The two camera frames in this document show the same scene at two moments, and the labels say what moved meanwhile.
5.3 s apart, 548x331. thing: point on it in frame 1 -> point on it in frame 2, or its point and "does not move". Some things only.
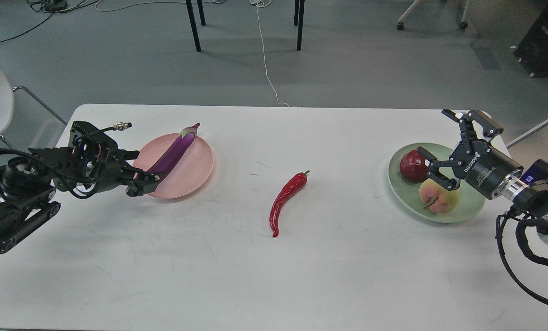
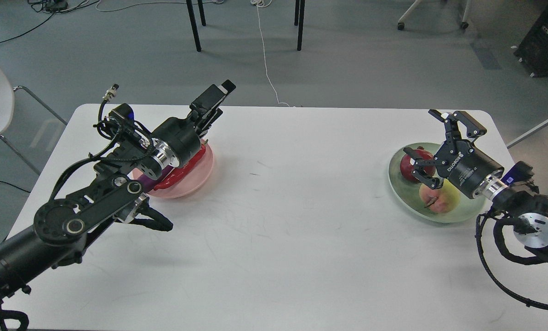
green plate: [408, 192] does not move
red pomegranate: [413, 166] does not move
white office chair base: [400, 24] does not move
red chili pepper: [294, 184] -> [178, 173]
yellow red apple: [437, 197] does not move
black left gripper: [113, 170] -> [177, 141]
